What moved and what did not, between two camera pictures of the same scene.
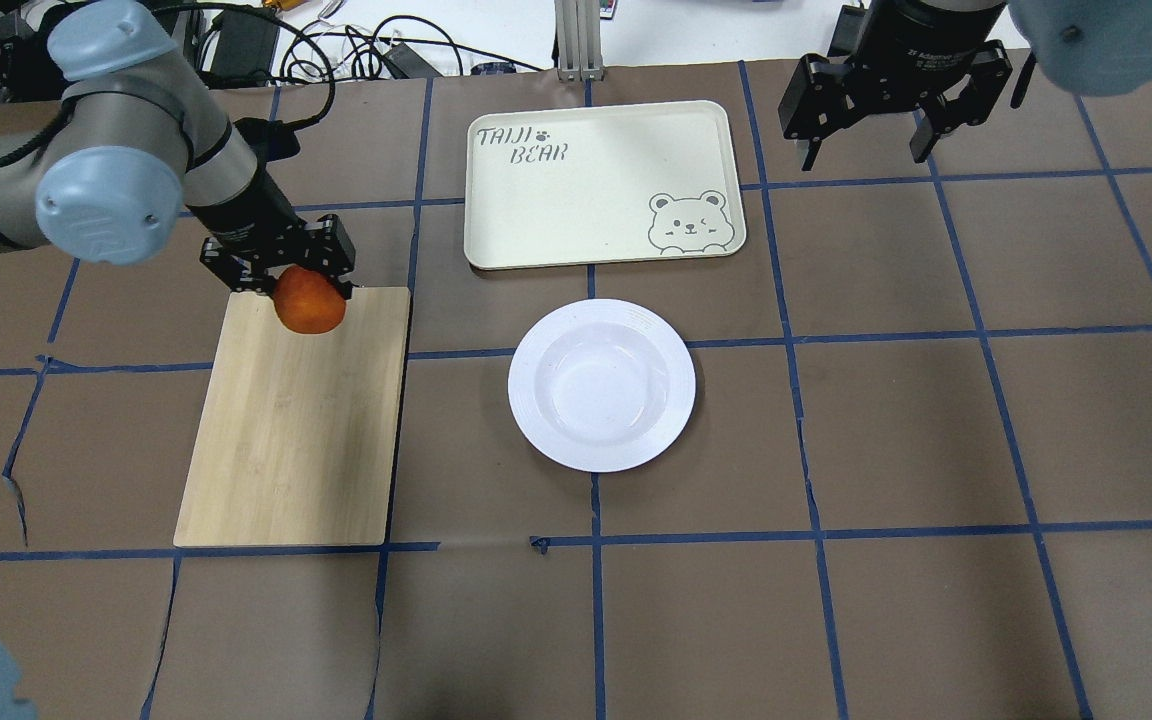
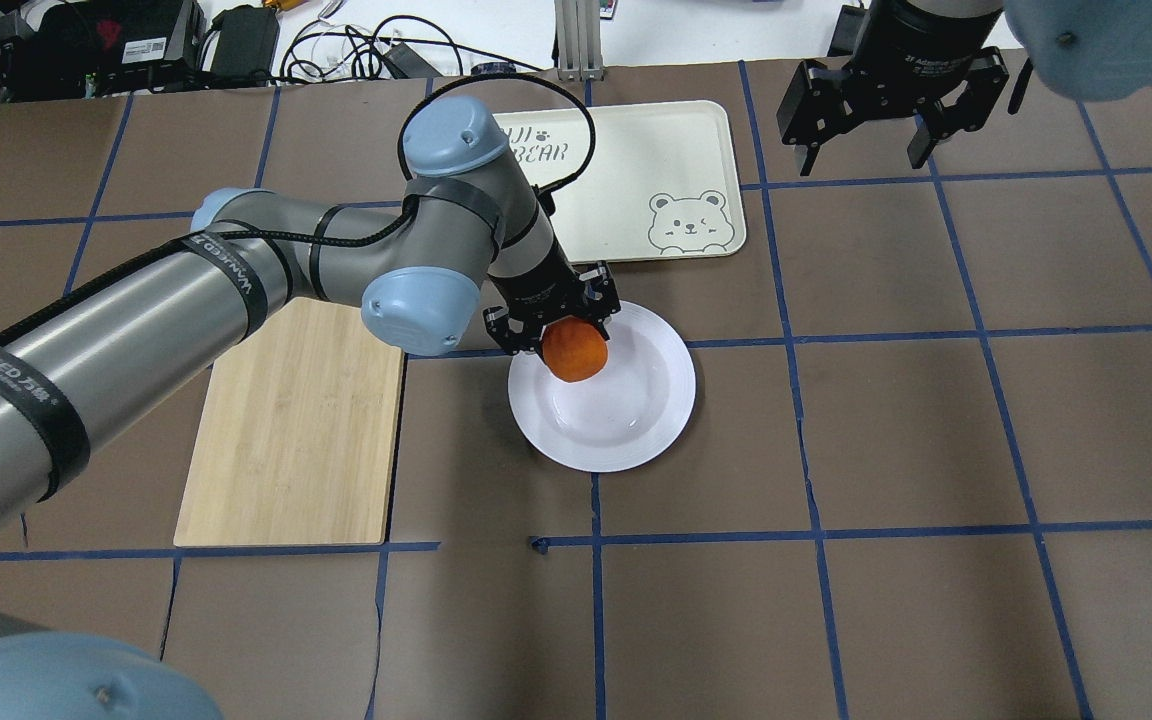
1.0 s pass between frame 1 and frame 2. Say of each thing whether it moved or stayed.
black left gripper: moved
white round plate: stayed
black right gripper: stayed
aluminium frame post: stayed
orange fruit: moved
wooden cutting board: stayed
